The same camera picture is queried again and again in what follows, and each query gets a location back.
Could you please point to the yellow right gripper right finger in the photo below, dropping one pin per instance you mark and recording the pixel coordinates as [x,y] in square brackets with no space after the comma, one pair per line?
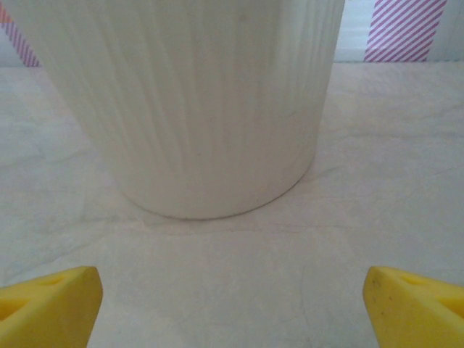
[420,311]

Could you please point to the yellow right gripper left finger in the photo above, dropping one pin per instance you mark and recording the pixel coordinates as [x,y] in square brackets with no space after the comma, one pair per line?
[43,311]

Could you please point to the white bin with blue rim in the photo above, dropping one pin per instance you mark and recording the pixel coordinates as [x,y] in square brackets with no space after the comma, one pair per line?
[181,108]

